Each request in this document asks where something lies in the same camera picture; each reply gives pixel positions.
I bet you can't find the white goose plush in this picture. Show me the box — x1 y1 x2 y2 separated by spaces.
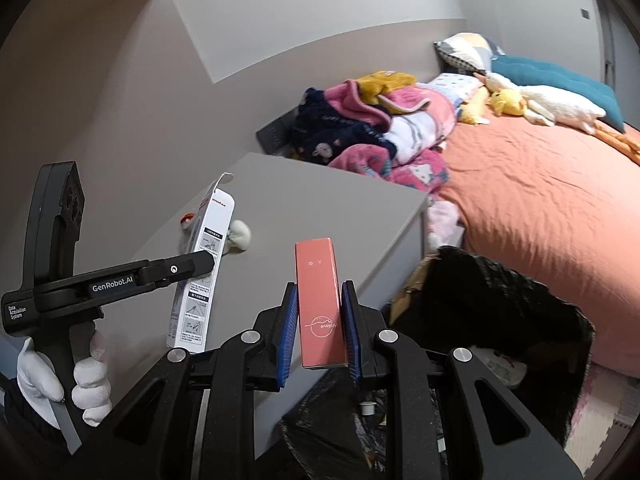
472 72 640 166

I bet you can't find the bright pink fleece garment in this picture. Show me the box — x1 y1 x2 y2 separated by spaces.
325 79 433 131

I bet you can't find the pink cartoon printed blanket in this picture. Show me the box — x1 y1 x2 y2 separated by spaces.
327 144 451 196

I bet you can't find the yellow duck plush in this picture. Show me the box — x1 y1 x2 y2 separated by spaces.
487 89 528 117

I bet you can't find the person's left hand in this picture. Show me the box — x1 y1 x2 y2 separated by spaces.
16 330 113 431

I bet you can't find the yellow garment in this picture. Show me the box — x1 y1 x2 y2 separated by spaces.
355 71 417 113

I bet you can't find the white printed cardboard box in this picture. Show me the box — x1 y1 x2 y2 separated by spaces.
166 172 236 353

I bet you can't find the pale pink cloth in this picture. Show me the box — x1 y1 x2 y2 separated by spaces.
427 201 466 256

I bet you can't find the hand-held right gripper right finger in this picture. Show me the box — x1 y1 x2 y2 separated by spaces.
341 280 586 480

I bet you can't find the white crumpled tissue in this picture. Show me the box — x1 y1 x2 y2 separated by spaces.
222 220 252 253

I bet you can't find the pink white striped blanket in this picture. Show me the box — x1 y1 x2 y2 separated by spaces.
385 87 458 166

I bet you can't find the white dotted pillow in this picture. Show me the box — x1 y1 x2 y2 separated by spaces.
430 72 488 111

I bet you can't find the person's left forearm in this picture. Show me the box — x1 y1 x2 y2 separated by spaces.
0 372 71 456

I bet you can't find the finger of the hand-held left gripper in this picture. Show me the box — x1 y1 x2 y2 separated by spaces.
135 251 217 288

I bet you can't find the navy printed fleece garment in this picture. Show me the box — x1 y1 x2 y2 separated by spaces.
290 87 398 166

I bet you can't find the pink cardboard box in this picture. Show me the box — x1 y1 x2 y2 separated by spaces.
294 237 349 368

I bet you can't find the pale yellow plush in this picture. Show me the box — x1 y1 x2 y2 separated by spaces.
457 87 491 126

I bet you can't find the orange bedsheet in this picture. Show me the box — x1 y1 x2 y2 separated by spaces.
437 120 640 376

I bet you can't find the black trash bag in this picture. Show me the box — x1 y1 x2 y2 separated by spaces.
280 245 596 480

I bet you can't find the teal cushion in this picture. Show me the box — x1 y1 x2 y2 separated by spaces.
492 55 626 133

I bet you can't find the pink white foam mat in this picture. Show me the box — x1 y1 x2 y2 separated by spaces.
565 365 640 461

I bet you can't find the black wall socket panel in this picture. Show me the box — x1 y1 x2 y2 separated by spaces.
256 107 301 156

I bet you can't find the checked patchwork pillow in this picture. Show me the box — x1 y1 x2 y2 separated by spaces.
434 32 506 76

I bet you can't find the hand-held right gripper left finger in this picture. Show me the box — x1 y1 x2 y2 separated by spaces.
70 282 299 480

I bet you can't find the brown cardboard box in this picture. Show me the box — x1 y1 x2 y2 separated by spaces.
390 255 438 326

